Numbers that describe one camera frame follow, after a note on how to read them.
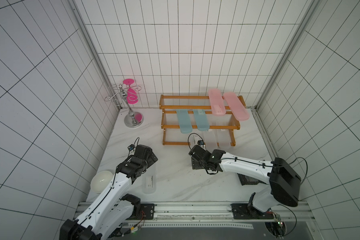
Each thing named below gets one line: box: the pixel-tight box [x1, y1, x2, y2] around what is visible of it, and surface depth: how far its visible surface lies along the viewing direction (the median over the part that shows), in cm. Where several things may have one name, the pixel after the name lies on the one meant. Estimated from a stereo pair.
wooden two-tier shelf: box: [159, 94, 241, 147], surface depth 95 cm
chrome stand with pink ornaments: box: [104, 78, 144, 128], surface depth 104 cm
